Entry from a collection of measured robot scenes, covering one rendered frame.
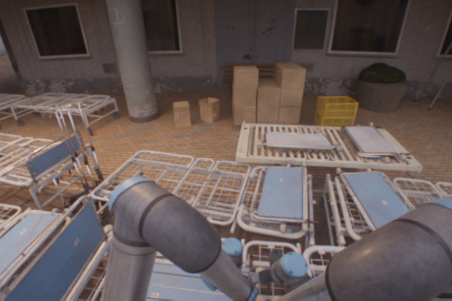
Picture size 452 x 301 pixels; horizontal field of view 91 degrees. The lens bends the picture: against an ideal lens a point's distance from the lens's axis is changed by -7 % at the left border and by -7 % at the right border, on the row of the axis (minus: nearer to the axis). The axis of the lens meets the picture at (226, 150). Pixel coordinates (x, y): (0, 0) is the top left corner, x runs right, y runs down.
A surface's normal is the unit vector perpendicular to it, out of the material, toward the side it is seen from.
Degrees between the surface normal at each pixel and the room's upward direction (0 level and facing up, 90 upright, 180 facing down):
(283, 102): 90
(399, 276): 50
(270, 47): 90
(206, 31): 90
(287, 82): 90
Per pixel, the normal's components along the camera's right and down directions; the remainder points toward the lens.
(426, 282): -0.11, -0.02
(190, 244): 0.37, -0.01
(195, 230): 0.58, -0.42
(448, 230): 0.08, -0.72
